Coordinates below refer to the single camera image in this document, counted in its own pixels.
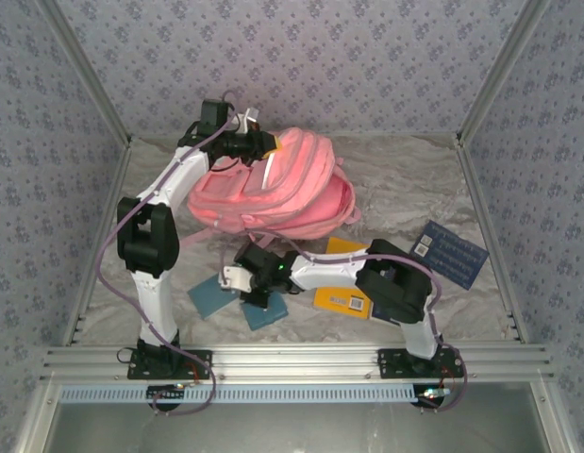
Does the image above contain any pink backpack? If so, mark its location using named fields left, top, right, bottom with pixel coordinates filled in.
left=180, top=126, right=363, bottom=249

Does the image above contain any teal snap wallet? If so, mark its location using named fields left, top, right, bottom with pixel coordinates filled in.
left=239, top=292, right=290, bottom=331

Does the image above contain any teal notebook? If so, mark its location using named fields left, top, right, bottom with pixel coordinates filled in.
left=186, top=275, right=243, bottom=321

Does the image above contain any yellow book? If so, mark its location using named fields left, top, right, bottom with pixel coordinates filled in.
left=312, top=237, right=374, bottom=320

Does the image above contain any dark blue printed booklet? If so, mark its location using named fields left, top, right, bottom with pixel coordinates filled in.
left=410, top=219, right=490, bottom=291

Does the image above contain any small black controller board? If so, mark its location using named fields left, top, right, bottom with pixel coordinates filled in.
left=146, top=384, right=188, bottom=412
left=413, top=384, right=456, bottom=411

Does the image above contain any steel lower basin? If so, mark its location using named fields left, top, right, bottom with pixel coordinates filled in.
left=12, top=380, right=576, bottom=453

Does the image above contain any aluminium mounting rail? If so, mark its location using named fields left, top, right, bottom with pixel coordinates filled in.
left=40, top=344, right=555, bottom=382

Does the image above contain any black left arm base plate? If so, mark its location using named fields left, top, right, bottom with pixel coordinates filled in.
left=126, top=348, right=213, bottom=380

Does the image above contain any light blue slotted cable duct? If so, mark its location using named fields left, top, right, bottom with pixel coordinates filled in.
left=58, top=384, right=420, bottom=405

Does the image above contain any aluminium frame post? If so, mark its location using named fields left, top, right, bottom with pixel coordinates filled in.
left=455, top=0, right=553, bottom=148
left=36, top=0, right=133, bottom=148

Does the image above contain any aluminium side rail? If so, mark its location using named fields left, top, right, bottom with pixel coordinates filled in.
left=62, top=136, right=133, bottom=348
left=454, top=134, right=529, bottom=344

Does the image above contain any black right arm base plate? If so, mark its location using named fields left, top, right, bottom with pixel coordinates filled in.
left=377, top=347, right=465, bottom=380

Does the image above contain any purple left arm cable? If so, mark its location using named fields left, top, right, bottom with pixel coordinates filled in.
left=95, top=89, right=241, bottom=417

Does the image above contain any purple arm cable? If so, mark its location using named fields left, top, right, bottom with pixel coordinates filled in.
left=246, top=228, right=470, bottom=414
left=95, top=89, right=241, bottom=417

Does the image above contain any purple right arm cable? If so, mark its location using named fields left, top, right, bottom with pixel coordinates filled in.
left=246, top=228, right=470, bottom=414

